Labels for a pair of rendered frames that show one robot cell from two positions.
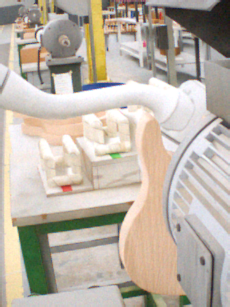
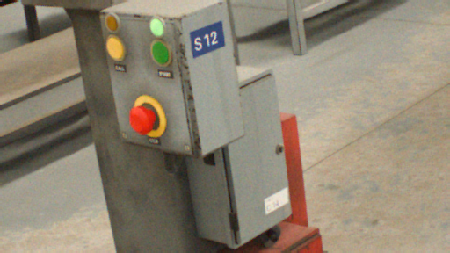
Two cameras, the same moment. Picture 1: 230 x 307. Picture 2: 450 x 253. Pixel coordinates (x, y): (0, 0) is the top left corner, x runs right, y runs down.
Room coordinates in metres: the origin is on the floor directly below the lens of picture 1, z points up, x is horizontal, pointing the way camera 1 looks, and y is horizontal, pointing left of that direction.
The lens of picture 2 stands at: (1.34, 1.35, 1.45)
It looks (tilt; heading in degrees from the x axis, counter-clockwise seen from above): 17 degrees down; 238
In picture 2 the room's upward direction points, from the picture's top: 9 degrees counter-clockwise
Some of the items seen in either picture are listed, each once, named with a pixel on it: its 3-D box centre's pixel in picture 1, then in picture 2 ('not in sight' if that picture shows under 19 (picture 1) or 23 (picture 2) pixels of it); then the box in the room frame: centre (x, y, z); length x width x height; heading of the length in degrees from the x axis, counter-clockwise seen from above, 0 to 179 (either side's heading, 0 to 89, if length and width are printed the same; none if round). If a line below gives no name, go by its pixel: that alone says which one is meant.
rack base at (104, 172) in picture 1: (107, 158); not in sight; (1.58, 0.03, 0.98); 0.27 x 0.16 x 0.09; 14
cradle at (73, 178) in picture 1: (65, 180); not in sight; (1.45, 0.16, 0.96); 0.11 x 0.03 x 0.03; 104
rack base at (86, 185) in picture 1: (63, 177); not in sight; (1.54, 0.18, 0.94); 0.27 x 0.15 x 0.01; 14
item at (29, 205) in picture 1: (102, 262); not in sight; (1.62, 0.08, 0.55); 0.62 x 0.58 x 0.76; 10
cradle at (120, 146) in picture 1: (113, 147); not in sight; (1.49, 0.00, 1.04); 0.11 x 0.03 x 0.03; 104
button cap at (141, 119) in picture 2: not in sight; (146, 118); (0.61, 0.09, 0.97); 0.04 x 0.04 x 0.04; 10
